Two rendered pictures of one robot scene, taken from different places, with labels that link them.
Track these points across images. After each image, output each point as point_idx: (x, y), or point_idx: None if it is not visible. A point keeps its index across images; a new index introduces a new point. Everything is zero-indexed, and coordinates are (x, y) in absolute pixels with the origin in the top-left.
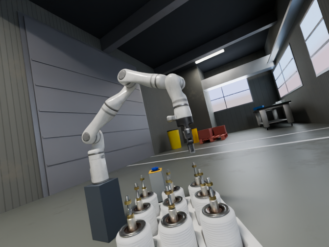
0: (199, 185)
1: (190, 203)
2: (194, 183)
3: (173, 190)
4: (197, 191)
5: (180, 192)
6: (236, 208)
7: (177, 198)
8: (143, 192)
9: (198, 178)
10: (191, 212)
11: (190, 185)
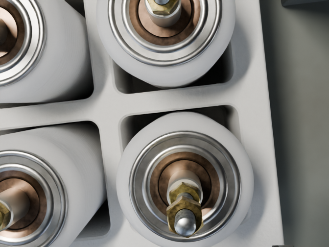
0: (142, 186)
1: (174, 105)
2: (207, 160)
3: (151, 21)
4: (44, 166)
5: (122, 66)
6: None
7: (6, 56)
8: None
9: (167, 200)
10: (82, 108)
11: (175, 133)
